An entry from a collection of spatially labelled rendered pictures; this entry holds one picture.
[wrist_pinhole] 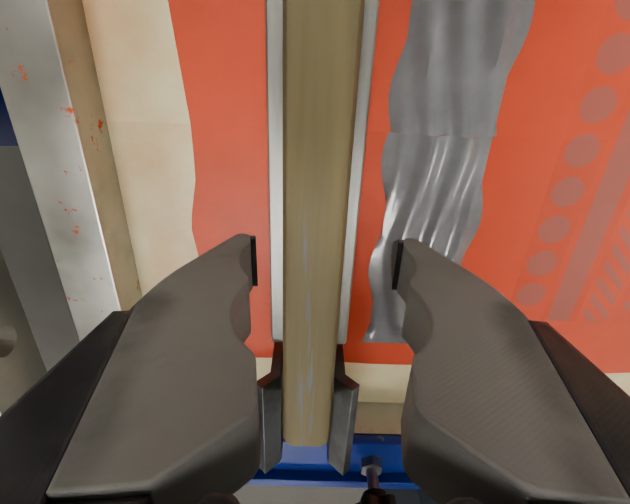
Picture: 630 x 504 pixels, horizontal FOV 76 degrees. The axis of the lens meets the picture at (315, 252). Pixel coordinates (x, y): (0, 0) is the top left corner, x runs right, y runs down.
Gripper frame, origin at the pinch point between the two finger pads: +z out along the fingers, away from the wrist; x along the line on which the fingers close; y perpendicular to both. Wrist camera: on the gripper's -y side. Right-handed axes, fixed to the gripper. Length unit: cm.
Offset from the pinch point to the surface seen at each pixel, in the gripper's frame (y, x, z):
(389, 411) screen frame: 25.3, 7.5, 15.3
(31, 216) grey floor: 51, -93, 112
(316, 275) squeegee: 4.7, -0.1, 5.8
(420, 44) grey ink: -5.3, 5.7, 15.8
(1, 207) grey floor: 48, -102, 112
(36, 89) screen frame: -2.5, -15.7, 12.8
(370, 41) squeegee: -5.4, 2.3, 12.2
